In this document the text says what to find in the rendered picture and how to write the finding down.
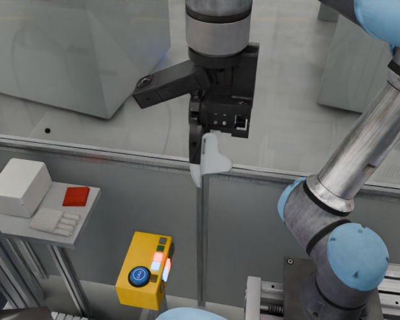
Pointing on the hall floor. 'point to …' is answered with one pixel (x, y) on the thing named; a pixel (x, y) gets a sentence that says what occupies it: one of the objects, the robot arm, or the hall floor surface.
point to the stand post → (11, 272)
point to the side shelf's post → (71, 280)
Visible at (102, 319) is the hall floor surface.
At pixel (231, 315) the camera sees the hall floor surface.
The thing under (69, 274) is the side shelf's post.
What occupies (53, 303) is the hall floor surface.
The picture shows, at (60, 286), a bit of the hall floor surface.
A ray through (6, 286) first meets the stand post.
